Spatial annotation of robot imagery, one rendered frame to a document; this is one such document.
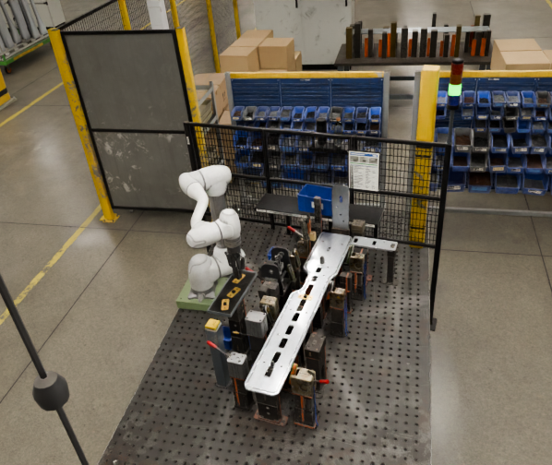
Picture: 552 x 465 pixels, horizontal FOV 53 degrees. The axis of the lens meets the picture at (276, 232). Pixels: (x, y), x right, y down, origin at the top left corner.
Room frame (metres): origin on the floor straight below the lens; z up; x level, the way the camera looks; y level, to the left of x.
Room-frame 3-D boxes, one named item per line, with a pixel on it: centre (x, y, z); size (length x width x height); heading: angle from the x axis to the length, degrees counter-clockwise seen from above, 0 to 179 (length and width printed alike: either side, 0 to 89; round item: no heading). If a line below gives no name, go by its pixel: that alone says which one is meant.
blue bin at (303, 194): (3.31, -0.34, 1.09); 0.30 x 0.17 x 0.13; 61
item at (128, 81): (4.96, 1.19, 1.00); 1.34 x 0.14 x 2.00; 75
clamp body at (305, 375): (1.80, -0.07, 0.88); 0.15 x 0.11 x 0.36; 66
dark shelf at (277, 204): (3.32, -0.31, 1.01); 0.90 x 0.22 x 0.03; 66
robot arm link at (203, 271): (2.86, 0.51, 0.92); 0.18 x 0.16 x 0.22; 118
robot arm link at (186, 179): (2.95, 0.49, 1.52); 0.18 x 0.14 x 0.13; 28
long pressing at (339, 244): (2.39, -0.13, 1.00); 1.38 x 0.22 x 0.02; 156
